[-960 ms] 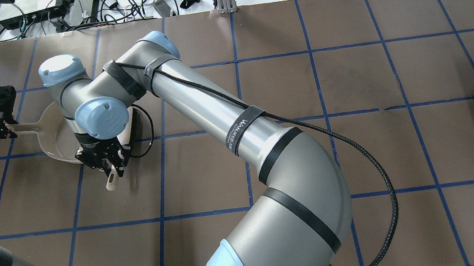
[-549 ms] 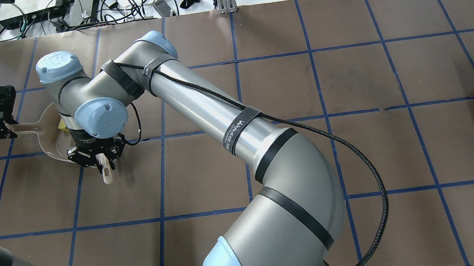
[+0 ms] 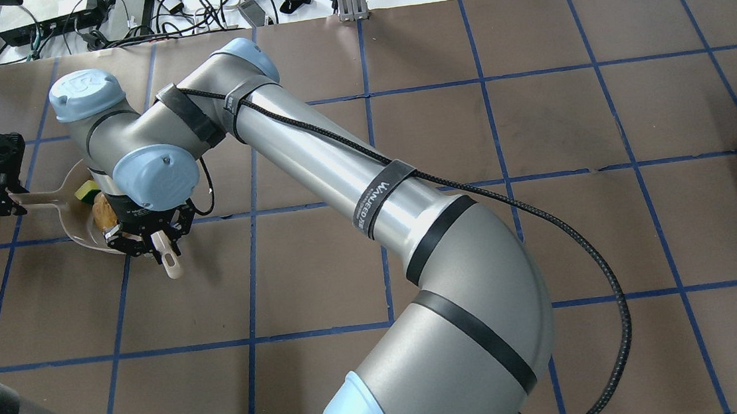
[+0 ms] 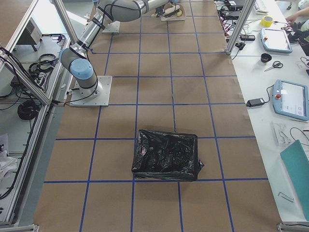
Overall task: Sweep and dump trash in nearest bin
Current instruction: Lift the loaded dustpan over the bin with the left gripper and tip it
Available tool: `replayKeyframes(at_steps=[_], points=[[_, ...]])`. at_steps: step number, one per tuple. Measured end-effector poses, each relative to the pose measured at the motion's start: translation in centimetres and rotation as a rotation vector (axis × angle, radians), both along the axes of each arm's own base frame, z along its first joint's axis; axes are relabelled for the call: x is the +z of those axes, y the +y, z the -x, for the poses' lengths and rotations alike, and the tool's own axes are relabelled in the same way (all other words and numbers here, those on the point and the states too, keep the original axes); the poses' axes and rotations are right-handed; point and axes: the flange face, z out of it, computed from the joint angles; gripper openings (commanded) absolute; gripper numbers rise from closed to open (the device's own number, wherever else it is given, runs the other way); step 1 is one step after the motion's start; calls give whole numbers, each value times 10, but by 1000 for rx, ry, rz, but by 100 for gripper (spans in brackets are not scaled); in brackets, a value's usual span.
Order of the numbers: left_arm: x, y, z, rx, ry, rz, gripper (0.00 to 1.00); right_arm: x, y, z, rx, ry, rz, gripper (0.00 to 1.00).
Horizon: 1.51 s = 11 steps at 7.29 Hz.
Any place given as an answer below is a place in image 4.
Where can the aluminium frame post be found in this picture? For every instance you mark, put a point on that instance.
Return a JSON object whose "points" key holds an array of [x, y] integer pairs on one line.
{"points": [[248, 5]]}

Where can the teal folder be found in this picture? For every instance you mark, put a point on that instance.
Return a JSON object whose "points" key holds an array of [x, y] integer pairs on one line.
{"points": [[297, 166]]}

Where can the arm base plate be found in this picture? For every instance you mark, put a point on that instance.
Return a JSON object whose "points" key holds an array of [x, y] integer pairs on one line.
{"points": [[113, 27], [98, 95]]}

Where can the teach pendant far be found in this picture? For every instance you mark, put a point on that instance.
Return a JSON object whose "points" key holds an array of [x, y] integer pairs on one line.
{"points": [[275, 40]]}

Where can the yellow tape roll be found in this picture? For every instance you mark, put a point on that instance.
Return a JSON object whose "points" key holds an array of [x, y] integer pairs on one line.
{"points": [[266, 21]]}

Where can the beige plastic dustpan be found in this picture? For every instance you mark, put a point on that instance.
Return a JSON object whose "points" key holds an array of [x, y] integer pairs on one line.
{"points": [[179, 16]]}

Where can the black power adapter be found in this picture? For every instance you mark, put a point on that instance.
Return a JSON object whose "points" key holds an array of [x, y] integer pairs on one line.
{"points": [[255, 102]]}

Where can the teach pendant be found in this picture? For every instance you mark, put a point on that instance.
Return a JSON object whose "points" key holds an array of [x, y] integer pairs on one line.
{"points": [[291, 99], [275, 40]]}

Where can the scissors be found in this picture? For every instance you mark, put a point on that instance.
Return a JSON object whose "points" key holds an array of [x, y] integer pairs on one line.
{"points": [[276, 64]]}

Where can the teach pendant near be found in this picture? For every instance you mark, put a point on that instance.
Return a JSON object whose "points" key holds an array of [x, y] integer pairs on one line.
{"points": [[291, 99]]}

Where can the white hand brush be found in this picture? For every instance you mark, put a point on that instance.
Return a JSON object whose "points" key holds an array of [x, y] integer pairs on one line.
{"points": [[171, 10]]}

